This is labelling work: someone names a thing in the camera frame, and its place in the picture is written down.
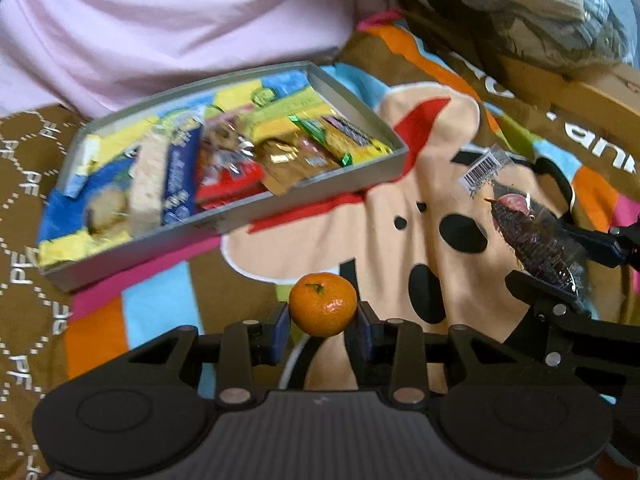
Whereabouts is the grey cardboard tray box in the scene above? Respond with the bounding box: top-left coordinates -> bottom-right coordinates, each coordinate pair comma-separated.
38,62 -> 408,292

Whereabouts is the golden brown snack packet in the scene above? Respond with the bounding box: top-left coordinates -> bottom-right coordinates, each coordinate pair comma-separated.
254,132 -> 341,195

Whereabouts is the rice cracker bar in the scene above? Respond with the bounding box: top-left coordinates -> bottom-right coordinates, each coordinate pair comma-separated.
128,128 -> 169,237

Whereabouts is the blue milk powder sachet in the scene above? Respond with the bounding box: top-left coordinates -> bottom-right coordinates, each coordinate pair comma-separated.
162,108 -> 203,226

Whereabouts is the red nut snack bag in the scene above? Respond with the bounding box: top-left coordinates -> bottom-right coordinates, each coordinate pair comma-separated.
195,108 -> 265,210

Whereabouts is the colourful cartoon blanket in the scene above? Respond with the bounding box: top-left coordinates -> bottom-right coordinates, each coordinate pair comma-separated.
64,14 -> 639,377

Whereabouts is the brown PF patterned quilt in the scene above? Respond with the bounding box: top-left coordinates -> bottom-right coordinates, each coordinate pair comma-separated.
0,105 -> 82,479

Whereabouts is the green yellow snack packet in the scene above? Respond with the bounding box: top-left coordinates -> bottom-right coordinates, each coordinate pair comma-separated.
288,115 -> 393,167

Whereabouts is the round wrapped biscuit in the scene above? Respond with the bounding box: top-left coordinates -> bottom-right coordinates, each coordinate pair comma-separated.
85,188 -> 129,236

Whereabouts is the small orange mandarin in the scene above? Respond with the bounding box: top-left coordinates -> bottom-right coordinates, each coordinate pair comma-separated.
288,272 -> 358,338

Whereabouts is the plastic bag of clothes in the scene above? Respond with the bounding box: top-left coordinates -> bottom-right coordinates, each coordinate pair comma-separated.
372,0 -> 640,74

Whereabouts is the dark dried snack packet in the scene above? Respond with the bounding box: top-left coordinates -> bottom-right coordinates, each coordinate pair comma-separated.
487,193 -> 588,299

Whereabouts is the colourful crocodile drawing paper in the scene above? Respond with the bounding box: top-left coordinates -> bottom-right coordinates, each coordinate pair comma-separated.
38,70 -> 332,269

